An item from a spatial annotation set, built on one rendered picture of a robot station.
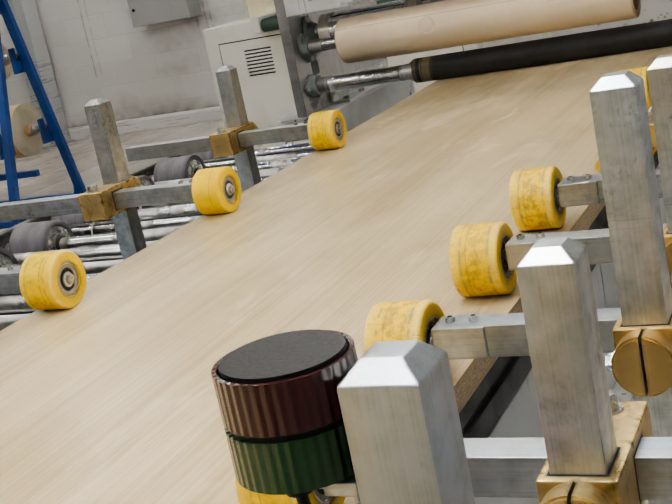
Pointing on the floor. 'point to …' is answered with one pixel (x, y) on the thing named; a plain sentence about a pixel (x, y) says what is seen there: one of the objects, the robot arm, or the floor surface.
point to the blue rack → (37, 120)
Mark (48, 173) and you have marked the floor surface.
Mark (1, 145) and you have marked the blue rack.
